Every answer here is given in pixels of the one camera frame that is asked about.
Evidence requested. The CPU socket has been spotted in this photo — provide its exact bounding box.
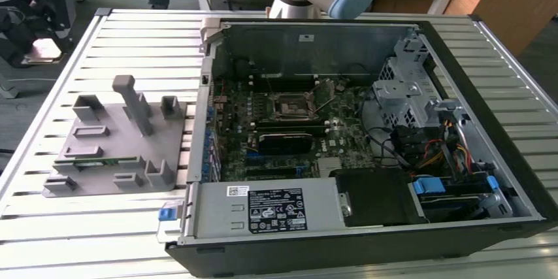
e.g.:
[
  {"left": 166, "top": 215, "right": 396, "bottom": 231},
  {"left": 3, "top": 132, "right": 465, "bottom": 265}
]
[{"left": 269, "top": 91, "right": 317, "bottom": 120}]

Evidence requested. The silver CPU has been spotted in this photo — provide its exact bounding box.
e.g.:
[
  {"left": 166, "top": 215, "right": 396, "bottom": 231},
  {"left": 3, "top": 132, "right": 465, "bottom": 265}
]
[{"left": 21, "top": 37, "right": 65, "bottom": 65}]

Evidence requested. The blue disk carrier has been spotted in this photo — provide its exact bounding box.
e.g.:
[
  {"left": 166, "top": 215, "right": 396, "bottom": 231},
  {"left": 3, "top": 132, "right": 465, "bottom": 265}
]
[{"left": 411, "top": 176, "right": 445, "bottom": 195}]

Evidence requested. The black graphics card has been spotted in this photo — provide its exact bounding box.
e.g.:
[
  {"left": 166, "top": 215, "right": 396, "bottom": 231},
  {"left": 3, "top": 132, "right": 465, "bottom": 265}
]
[{"left": 256, "top": 131, "right": 314, "bottom": 157}]

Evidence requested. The green RAM stick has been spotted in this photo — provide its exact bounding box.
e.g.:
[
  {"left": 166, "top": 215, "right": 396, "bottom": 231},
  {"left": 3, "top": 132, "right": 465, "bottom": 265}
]
[{"left": 72, "top": 157, "right": 141, "bottom": 167}]

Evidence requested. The wooden cabinet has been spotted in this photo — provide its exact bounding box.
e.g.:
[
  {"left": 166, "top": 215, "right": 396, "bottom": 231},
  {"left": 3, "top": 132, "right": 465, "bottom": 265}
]
[{"left": 443, "top": 0, "right": 558, "bottom": 57}]

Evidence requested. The black internal cable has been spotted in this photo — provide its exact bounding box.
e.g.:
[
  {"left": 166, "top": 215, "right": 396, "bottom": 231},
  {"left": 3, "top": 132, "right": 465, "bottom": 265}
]
[{"left": 363, "top": 124, "right": 413, "bottom": 172}]

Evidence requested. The grey parts rack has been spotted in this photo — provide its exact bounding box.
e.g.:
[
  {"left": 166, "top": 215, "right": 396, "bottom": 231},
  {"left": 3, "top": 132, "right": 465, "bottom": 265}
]
[{"left": 41, "top": 74, "right": 189, "bottom": 199}]

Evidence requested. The black PC case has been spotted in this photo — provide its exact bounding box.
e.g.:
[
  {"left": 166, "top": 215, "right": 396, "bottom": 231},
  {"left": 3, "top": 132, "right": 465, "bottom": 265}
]
[{"left": 164, "top": 14, "right": 558, "bottom": 279}]

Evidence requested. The black expansion slot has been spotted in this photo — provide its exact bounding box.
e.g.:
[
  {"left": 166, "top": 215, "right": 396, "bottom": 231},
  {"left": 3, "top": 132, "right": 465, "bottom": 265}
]
[{"left": 245, "top": 167, "right": 300, "bottom": 177}]

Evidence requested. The green motherboard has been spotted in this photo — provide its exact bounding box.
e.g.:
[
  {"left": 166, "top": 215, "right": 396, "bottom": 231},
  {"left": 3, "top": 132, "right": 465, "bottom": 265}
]
[{"left": 206, "top": 74, "right": 380, "bottom": 184}]

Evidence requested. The grey stand foot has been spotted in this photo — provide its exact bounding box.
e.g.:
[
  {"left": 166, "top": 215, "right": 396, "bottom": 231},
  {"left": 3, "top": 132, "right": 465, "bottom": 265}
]
[{"left": 0, "top": 72, "right": 21, "bottom": 99}]

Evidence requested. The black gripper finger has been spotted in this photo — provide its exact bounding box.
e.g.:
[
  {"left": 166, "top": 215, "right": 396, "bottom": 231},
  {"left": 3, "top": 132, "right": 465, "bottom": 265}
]
[{"left": 51, "top": 29, "right": 74, "bottom": 54}]

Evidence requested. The silver power supply unit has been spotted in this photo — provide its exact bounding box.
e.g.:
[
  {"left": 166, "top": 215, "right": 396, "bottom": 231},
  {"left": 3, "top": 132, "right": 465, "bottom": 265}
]
[{"left": 176, "top": 177, "right": 349, "bottom": 247}]

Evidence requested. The metal drive cage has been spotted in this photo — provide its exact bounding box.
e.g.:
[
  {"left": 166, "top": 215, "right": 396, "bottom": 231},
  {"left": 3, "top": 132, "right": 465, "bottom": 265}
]
[{"left": 371, "top": 39, "right": 441, "bottom": 129}]

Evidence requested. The silver chipset heatsink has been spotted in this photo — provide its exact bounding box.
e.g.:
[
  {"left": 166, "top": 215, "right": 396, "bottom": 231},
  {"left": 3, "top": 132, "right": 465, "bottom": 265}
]
[{"left": 316, "top": 157, "right": 347, "bottom": 177}]

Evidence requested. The coloured power wire bundle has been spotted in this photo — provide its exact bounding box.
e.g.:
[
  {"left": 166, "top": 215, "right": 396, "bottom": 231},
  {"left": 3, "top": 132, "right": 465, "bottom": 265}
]
[{"left": 411, "top": 120, "right": 476, "bottom": 177}]

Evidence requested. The silver drive bracket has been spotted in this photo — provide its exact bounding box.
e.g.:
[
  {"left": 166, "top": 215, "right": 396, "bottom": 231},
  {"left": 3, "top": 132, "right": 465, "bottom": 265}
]
[{"left": 428, "top": 98, "right": 516, "bottom": 218}]

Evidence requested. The grey case latch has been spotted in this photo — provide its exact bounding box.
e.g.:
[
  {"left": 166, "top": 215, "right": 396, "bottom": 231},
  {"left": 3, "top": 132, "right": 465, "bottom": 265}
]
[{"left": 198, "top": 16, "right": 224, "bottom": 55}]

